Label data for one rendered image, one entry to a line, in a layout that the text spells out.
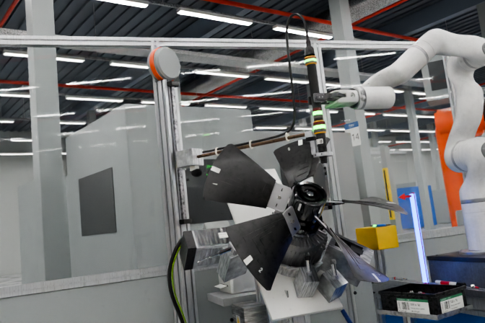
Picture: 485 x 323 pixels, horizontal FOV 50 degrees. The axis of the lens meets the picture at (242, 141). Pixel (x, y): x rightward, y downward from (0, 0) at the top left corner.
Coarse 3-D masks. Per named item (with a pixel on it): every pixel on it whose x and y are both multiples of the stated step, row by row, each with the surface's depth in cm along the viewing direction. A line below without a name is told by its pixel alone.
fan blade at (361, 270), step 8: (336, 240) 163; (344, 248) 162; (344, 256) 157; (352, 256) 161; (352, 264) 156; (360, 264) 160; (368, 264) 168; (352, 272) 153; (360, 272) 155; (368, 272) 159; (368, 280) 154; (376, 280) 157; (384, 280) 162
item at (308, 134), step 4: (308, 132) 188; (312, 132) 187; (308, 136) 188; (312, 136) 186; (308, 140) 187; (312, 140) 186; (312, 144) 186; (316, 144) 187; (312, 148) 186; (316, 148) 186; (312, 152) 186; (316, 152) 186; (320, 152) 182; (324, 152) 182; (328, 152) 182; (332, 152) 184; (316, 156) 184
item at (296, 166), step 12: (288, 144) 207; (276, 156) 205; (288, 156) 202; (300, 156) 198; (312, 156) 195; (288, 168) 198; (300, 168) 193; (312, 168) 190; (288, 180) 194; (300, 180) 189
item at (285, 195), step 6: (276, 186) 181; (282, 186) 181; (276, 192) 181; (282, 192) 181; (288, 192) 180; (270, 198) 181; (276, 198) 181; (282, 198) 180; (288, 198) 180; (270, 204) 181; (282, 204) 180; (276, 210) 180; (282, 210) 180
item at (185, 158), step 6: (180, 150) 225; (186, 150) 219; (192, 150) 217; (198, 150) 220; (180, 156) 220; (186, 156) 218; (192, 156) 216; (180, 162) 220; (186, 162) 218; (192, 162) 216; (198, 162) 219; (180, 168) 223
